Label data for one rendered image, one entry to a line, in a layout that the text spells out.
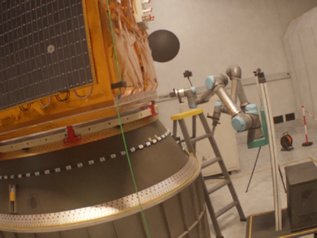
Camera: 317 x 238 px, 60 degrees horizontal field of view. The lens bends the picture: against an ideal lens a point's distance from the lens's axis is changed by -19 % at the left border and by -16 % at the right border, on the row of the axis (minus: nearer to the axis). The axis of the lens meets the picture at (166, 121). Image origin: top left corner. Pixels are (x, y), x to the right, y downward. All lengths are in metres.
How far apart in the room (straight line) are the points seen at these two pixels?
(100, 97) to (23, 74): 0.55
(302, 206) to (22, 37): 2.64
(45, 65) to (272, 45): 9.10
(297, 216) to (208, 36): 7.94
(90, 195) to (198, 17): 8.68
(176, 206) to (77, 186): 0.73
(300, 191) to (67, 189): 1.93
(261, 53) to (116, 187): 8.69
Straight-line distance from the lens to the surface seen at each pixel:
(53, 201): 2.05
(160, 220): 2.20
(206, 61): 9.99
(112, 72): 1.82
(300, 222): 2.98
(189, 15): 10.20
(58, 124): 1.91
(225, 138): 6.07
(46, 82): 1.88
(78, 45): 1.81
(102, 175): 2.07
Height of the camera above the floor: 1.83
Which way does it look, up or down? 5 degrees down
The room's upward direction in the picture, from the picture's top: 12 degrees counter-clockwise
